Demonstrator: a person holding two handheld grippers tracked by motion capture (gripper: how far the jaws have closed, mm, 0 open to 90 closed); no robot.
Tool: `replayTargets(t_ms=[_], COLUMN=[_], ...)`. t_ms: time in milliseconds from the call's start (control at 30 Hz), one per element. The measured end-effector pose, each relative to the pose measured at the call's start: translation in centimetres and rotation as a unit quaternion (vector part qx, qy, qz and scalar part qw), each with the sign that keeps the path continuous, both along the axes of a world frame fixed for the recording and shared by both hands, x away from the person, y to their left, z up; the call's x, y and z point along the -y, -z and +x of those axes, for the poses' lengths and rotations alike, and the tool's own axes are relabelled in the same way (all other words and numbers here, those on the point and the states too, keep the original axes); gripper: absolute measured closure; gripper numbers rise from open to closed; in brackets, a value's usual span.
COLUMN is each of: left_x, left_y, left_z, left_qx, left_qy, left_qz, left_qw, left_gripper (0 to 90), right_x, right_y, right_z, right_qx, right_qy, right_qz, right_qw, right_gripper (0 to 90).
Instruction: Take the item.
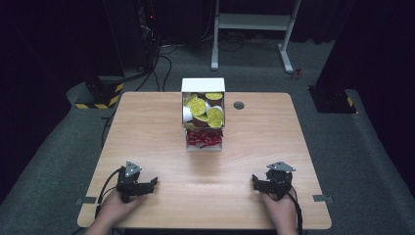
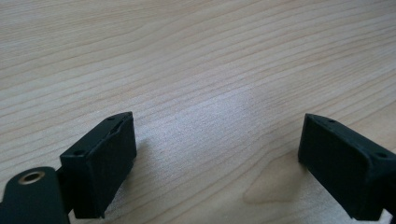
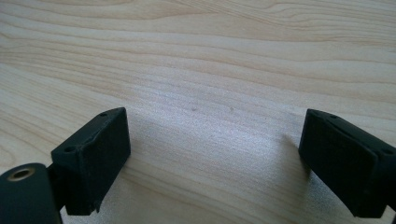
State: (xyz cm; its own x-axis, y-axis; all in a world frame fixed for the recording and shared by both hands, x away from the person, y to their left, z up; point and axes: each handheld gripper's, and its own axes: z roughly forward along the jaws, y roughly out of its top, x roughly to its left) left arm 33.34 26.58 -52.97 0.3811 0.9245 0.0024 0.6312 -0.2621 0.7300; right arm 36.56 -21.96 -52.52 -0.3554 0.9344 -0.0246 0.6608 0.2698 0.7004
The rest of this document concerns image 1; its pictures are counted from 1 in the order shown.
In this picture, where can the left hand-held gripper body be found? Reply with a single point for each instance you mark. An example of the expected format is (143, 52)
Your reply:
(129, 182)

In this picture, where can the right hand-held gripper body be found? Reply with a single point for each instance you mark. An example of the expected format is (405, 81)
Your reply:
(280, 178)

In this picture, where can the person's left hand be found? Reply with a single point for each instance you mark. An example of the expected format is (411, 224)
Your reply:
(115, 206)

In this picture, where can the person's right hand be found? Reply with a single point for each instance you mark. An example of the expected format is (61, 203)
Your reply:
(280, 210)

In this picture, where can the grey tape strip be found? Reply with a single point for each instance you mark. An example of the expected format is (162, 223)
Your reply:
(323, 198)
(86, 200)

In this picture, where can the pile of red packets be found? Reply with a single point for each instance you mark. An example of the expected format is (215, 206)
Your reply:
(204, 137)

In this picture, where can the round grey table grommet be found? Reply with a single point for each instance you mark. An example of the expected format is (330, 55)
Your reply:
(239, 105)

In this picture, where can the pile of yellow-lidded cups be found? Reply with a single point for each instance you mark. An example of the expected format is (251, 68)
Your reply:
(198, 107)

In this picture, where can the black yellow striped stand base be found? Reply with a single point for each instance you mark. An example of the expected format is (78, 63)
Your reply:
(103, 96)

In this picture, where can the black stand base yellow mark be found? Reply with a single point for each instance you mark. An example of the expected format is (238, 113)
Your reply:
(332, 99)

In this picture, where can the small red floor object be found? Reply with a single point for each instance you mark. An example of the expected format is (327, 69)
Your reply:
(296, 73)

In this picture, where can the white two-tier storage box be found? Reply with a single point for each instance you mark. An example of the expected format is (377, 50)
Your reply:
(203, 85)

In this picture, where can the dark equipment rack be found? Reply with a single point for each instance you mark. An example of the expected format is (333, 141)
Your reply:
(147, 32)

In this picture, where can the white metal stand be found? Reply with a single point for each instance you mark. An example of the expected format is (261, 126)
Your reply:
(254, 22)

